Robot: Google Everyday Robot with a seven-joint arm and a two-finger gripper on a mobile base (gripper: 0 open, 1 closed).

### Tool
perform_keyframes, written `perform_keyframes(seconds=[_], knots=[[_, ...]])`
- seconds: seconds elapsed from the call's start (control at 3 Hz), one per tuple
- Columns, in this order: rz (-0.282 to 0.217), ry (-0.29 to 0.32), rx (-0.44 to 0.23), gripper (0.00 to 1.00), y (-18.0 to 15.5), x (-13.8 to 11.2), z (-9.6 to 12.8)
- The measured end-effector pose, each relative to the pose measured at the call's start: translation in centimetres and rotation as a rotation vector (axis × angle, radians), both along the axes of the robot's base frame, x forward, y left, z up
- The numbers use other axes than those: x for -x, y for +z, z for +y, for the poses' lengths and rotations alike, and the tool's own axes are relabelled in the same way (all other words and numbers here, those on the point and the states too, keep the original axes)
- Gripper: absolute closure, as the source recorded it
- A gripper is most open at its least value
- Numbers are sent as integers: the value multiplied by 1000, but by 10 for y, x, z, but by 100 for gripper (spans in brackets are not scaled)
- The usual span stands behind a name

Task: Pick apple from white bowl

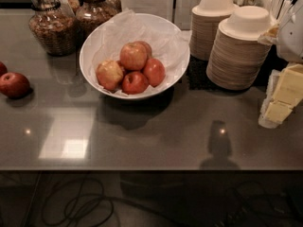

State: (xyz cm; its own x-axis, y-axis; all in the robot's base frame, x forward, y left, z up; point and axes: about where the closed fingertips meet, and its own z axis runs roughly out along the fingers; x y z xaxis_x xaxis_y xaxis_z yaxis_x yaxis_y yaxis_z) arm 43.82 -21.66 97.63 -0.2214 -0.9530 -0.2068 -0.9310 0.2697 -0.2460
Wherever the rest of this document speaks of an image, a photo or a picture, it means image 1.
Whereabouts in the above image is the left glass granola jar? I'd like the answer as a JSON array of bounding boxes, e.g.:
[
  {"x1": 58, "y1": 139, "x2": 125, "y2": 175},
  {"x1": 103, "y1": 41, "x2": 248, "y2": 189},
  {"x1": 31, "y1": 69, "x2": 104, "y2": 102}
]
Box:
[{"x1": 28, "y1": 0, "x2": 78, "y2": 56}]

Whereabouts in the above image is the white paper bowl liner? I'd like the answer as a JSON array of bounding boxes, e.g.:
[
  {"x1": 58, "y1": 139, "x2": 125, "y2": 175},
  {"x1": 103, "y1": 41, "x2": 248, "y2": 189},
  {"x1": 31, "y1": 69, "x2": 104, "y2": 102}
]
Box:
[{"x1": 89, "y1": 9, "x2": 192, "y2": 98}]

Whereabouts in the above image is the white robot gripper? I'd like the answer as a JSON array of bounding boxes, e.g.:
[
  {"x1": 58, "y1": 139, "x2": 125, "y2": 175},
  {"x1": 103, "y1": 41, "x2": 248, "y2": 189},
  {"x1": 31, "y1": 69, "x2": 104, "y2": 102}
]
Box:
[{"x1": 258, "y1": 0, "x2": 303, "y2": 129}]

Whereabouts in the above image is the glass granola jar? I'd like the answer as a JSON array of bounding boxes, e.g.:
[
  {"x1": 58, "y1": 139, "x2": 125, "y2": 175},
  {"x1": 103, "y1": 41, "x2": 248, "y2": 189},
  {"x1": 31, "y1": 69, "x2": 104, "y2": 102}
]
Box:
[
  {"x1": 76, "y1": 0, "x2": 118, "y2": 38},
  {"x1": 28, "y1": 0, "x2": 78, "y2": 56}
]

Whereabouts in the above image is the black floor cable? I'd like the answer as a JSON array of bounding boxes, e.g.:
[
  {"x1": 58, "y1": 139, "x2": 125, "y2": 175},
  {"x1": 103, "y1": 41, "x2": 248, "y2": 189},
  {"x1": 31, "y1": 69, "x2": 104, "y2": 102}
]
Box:
[{"x1": 18, "y1": 171, "x2": 303, "y2": 227}]

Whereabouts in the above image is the top red-yellow apple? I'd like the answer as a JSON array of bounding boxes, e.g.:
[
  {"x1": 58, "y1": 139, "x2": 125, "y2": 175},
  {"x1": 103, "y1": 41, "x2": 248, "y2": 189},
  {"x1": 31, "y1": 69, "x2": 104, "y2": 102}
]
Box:
[{"x1": 119, "y1": 43, "x2": 148, "y2": 71}]

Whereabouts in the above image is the red apple on table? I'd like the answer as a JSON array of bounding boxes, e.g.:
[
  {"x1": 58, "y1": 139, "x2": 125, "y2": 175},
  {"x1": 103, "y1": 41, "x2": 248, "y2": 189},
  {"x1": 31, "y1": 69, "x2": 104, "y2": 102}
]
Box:
[{"x1": 0, "y1": 72, "x2": 30, "y2": 98}]

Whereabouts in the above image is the rear hidden red apple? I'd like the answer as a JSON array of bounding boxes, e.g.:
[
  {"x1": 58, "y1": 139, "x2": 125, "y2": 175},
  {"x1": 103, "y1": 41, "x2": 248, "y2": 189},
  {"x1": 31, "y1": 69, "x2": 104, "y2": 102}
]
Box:
[{"x1": 135, "y1": 41, "x2": 152, "y2": 59}]

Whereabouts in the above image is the rear paper bowl stack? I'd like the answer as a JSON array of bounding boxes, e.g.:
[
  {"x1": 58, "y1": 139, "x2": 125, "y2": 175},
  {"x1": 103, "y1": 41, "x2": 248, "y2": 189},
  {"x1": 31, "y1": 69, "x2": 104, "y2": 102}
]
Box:
[{"x1": 189, "y1": 0, "x2": 237, "y2": 61}]

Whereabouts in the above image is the black mesh mat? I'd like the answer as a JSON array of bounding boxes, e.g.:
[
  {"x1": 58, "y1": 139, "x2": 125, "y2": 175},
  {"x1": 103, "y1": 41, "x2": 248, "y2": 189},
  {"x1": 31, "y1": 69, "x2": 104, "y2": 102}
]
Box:
[{"x1": 186, "y1": 46, "x2": 288, "y2": 91}]

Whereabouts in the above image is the front paper bowl stack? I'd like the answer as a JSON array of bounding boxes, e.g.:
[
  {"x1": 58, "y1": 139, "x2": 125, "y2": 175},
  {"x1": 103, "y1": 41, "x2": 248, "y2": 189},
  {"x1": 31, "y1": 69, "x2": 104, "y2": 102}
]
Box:
[{"x1": 206, "y1": 6, "x2": 275, "y2": 91}]

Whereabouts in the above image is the white ceramic bowl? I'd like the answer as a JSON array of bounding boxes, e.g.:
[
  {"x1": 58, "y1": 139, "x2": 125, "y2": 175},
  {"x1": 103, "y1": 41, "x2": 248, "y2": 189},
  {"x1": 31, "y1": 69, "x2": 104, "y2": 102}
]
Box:
[{"x1": 79, "y1": 12, "x2": 191, "y2": 101}]

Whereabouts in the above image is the front centre red apple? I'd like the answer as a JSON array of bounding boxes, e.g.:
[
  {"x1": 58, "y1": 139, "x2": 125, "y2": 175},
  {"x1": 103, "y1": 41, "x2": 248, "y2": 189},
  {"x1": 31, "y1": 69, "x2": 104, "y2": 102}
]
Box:
[{"x1": 121, "y1": 71, "x2": 149, "y2": 95}]

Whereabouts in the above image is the right red apple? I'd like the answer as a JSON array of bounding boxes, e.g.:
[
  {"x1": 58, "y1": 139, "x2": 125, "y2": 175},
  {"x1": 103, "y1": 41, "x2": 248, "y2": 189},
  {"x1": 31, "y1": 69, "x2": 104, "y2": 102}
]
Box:
[{"x1": 143, "y1": 58, "x2": 166, "y2": 87}]

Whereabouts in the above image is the red apple at edge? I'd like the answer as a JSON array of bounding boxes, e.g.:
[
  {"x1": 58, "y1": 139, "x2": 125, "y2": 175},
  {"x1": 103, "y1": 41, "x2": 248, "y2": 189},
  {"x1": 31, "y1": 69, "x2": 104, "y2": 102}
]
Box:
[{"x1": 0, "y1": 61, "x2": 8, "y2": 77}]

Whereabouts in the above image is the right glass granola jar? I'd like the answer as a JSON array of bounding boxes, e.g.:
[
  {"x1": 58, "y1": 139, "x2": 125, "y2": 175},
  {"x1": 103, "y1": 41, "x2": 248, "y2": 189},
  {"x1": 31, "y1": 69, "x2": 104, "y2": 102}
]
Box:
[{"x1": 76, "y1": 0, "x2": 118, "y2": 38}]

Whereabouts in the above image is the paper bowl stack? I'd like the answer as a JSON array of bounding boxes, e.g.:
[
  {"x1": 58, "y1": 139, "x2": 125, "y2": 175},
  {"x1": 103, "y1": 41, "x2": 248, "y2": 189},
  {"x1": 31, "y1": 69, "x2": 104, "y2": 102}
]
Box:
[
  {"x1": 206, "y1": 6, "x2": 275, "y2": 91},
  {"x1": 189, "y1": 0, "x2": 237, "y2": 61}
]

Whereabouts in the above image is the left yellowish apple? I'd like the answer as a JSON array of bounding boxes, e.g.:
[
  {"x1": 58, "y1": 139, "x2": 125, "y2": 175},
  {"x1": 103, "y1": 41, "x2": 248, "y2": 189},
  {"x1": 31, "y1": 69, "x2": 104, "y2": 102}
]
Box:
[{"x1": 96, "y1": 60, "x2": 124, "y2": 91}]

